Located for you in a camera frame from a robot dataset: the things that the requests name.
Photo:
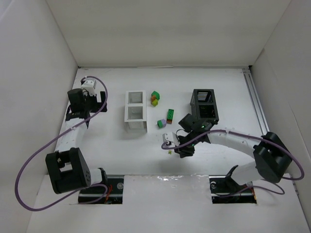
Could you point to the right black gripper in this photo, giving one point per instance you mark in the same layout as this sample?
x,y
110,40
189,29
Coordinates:
x,y
184,144

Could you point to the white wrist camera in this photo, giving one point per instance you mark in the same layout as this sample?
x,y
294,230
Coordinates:
x,y
88,87
170,139

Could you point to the white foam front board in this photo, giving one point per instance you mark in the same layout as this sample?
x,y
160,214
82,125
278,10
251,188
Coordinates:
x,y
178,204

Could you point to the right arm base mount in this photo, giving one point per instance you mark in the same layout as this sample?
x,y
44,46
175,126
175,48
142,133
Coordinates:
x,y
227,191

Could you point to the black two-cell container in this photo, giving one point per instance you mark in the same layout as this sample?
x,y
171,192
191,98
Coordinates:
x,y
203,105

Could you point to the yellow-green lego brick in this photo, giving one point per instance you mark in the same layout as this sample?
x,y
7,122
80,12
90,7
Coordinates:
x,y
154,103

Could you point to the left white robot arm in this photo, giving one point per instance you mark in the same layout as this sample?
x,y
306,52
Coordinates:
x,y
66,166

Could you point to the white two-cell container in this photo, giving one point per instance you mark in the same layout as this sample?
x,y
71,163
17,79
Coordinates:
x,y
135,113

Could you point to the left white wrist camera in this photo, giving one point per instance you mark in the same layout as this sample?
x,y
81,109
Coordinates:
x,y
88,87

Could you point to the green lego cube top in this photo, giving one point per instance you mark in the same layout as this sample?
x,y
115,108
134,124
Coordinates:
x,y
156,94

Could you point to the long green lego brick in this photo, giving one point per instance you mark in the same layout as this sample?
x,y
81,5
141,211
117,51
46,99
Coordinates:
x,y
170,114

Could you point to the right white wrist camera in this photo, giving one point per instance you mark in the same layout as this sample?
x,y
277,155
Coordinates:
x,y
170,139

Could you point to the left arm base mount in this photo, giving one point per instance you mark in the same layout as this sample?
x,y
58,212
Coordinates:
x,y
99,195

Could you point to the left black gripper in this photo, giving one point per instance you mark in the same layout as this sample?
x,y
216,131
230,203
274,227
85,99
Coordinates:
x,y
96,107

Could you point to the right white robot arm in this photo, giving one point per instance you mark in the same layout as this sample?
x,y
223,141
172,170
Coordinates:
x,y
235,140

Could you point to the aluminium rail right side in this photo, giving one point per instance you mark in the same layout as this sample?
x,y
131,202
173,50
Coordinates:
x,y
257,102

